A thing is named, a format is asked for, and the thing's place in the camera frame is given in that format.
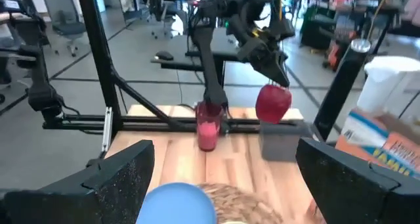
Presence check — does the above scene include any orange Cheerios cereal box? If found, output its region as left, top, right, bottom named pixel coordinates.
left=334, top=108, right=420, bottom=181

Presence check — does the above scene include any grey office chair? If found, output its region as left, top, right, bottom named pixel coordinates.
left=41, top=0, right=88, bottom=57

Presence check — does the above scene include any round woven placemat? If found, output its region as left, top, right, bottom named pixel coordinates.
left=196, top=183, right=285, bottom=224

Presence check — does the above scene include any black jointed stand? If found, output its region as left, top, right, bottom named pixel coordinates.
left=12, top=16, right=65, bottom=126

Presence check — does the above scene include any blue plate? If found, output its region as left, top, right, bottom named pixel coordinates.
left=135, top=182, right=218, bottom=224

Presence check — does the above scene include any red apple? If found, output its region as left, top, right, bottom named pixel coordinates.
left=255, top=84, right=293, bottom=125

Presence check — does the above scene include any black aluminium table frame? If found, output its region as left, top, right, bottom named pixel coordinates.
left=42, top=0, right=316, bottom=152

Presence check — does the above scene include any black computer mouse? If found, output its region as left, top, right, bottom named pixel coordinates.
left=154, top=50, right=175, bottom=61

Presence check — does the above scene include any grey plastic tray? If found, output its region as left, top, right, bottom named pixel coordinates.
left=259, top=120, right=312, bottom=162

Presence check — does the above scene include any red translucent cup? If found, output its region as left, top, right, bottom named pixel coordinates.
left=196, top=101, right=227, bottom=152

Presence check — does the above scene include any black desk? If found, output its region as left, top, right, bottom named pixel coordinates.
left=150, top=26, right=250, bottom=72

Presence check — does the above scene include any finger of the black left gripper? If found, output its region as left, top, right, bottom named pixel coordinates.
left=251, top=51, right=286, bottom=87
left=278, top=51, right=291, bottom=87

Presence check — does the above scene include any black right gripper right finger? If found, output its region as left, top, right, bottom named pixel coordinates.
left=295, top=137, right=420, bottom=224

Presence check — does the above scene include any white container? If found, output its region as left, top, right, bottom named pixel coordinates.
left=356, top=55, right=420, bottom=120

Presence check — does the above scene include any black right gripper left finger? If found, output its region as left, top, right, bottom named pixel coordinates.
left=0, top=140, right=156, bottom=224

